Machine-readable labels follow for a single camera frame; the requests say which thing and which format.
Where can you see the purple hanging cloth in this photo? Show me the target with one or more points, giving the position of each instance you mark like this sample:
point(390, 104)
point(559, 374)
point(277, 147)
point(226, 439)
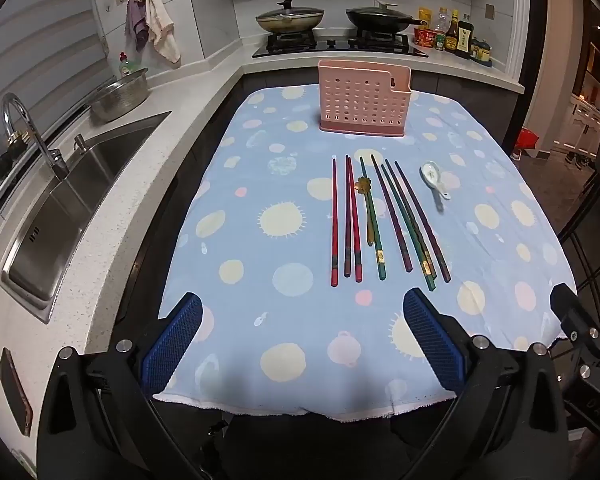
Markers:
point(136, 20)

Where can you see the small green jar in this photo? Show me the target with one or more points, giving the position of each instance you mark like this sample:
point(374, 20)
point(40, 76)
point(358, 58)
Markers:
point(439, 41)

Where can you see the blue printed tablecloth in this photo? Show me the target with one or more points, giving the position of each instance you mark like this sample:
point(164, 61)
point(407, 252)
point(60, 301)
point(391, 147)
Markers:
point(280, 310)

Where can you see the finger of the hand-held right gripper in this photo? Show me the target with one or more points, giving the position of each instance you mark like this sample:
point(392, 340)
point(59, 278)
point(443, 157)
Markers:
point(567, 305)

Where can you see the white hanging towel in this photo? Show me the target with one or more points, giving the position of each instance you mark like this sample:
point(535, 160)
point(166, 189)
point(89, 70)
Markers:
point(160, 25)

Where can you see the steel kitchen sink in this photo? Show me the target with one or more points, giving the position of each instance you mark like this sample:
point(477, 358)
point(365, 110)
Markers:
point(55, 220)

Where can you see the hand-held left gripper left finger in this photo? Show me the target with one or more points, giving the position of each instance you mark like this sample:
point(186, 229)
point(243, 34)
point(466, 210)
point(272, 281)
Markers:
point(175, 345)

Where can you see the sink soap dispenser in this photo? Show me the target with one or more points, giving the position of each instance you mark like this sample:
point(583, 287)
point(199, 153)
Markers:
point(81, 144)

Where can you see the brown sauce bottle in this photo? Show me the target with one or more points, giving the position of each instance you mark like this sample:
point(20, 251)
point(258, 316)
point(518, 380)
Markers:
point(451, 37)

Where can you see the small dark condiment jars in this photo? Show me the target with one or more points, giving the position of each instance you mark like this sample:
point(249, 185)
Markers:
point(481, 51)

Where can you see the dark red chopstick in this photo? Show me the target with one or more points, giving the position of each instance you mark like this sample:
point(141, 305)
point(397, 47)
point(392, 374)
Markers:
point(347, 215)

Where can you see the gold flower spoon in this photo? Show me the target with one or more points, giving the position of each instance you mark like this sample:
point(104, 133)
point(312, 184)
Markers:
point(363, 185)

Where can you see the black gas stove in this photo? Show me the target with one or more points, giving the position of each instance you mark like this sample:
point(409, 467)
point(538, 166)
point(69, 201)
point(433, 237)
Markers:
point(330, 46)

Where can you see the black wok with lid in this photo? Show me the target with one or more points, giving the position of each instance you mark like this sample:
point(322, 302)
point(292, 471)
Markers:
point(380, 17)

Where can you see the green dish soap bottle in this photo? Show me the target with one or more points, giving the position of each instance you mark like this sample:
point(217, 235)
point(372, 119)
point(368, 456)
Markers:
point(126, 66)

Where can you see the red bag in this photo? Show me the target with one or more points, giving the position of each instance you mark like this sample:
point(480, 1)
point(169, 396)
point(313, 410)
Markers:
point(526, 140)

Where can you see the white window blind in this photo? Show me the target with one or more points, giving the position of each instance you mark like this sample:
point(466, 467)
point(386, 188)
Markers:
point(35, 35)

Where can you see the phone in brown case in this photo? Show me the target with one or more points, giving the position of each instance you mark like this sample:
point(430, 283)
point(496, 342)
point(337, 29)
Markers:
point(16, 392)

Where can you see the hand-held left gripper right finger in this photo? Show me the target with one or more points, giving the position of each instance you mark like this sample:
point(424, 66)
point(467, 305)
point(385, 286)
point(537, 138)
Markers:
point(432, 340)

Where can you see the chrome faucet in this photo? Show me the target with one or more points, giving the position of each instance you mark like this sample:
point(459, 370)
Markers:
point(15, 105)

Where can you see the dark soy sauce bottle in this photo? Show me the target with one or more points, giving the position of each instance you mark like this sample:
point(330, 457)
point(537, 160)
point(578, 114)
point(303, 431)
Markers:
point(464, 40)

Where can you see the clear plastic bottle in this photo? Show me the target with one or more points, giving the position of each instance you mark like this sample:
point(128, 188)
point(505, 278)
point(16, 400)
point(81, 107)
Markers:
point(441, 19)

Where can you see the green chopstick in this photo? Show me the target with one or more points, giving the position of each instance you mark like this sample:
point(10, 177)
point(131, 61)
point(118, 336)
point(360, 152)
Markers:
point(406, 225)
point(373, 230)

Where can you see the purple chopstick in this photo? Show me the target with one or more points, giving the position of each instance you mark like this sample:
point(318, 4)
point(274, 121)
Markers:
point(422, 220)
point(389, 210)
point(407, 210)

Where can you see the pan with glass lid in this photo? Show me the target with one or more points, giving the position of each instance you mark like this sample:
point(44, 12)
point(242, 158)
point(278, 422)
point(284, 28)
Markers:
point(290, 19)

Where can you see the white cabinet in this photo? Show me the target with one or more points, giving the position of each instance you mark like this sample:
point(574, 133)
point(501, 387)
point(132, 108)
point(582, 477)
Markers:
point(590, 120)

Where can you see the yellow seasoning packet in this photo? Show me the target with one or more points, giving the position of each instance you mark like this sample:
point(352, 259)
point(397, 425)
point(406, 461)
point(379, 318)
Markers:
point(425, 16)

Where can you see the wall switch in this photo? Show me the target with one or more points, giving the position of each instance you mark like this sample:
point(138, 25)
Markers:
point(489, 11)

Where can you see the pink perforated utensil holder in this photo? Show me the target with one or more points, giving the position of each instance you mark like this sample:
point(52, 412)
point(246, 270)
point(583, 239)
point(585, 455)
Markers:
point(365, 125)

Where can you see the steel mixing bowl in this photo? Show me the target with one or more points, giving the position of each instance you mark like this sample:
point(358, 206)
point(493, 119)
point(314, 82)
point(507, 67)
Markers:
point(120, 97)

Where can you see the white ceramic spoon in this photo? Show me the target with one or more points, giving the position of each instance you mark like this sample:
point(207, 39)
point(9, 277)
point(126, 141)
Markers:
point(430, 172)

